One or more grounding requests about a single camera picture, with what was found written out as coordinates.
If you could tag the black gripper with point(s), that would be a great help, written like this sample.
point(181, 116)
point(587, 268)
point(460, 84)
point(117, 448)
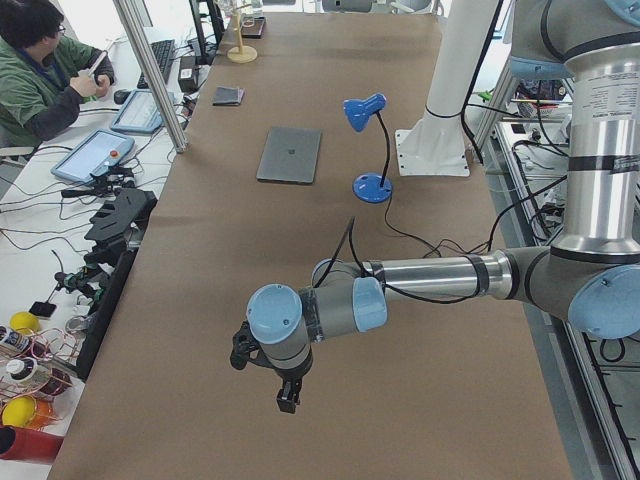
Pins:
point(288, 375)

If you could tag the grey laptop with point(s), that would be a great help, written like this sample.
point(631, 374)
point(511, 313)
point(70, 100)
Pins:
point(290, 155)

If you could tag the blue desk lamp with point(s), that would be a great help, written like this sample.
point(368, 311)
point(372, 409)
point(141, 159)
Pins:
point(372, 185)

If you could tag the yellow ball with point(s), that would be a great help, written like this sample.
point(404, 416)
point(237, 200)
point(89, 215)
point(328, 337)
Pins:
point(25, 322)

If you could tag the grey folded cloth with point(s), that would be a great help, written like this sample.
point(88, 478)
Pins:
point(228, 96)

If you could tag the lower teach pendant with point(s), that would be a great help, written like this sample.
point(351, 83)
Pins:
point(93, 156)

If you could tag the teach pendant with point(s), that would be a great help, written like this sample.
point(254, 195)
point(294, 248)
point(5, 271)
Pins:
point(93, 156)
point(138, 115)

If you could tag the upper teach pendant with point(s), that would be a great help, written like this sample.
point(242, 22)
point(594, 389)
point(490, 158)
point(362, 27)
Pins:
point(138, 115)

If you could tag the black computer mouse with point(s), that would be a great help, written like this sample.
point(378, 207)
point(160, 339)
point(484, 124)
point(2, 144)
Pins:
point(120, 96)

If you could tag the wooden cup rack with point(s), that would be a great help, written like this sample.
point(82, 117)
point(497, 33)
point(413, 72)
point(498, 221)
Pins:
point(240, 53)

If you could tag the black keyboard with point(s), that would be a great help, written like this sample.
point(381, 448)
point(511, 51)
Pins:
point(163, 52)

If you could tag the seated person green jacket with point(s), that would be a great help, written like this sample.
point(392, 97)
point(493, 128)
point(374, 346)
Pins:
point(45, 75)

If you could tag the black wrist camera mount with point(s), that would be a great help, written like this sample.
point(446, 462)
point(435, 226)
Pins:
point(246, 349)

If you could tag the bottles in wire basket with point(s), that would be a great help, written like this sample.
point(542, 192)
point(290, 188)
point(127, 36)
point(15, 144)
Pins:
point(39, 385)

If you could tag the aluminium frame post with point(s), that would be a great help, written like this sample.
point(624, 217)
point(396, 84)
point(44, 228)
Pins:
point(134, 29)

